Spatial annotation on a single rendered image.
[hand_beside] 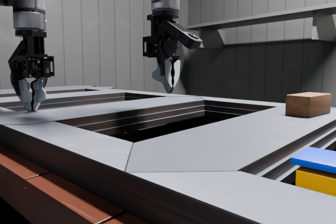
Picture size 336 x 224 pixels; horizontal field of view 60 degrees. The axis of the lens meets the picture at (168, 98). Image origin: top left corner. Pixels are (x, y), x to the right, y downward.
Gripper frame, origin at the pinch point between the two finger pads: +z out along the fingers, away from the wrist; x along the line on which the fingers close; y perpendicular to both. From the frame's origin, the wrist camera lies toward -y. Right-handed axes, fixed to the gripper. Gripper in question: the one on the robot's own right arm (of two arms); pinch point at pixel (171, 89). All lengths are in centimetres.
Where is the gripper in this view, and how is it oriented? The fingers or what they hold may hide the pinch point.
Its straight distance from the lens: 77.1
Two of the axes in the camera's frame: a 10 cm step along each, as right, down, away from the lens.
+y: -7.4, -0.7, 6.7
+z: 0.0, 9.9, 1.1
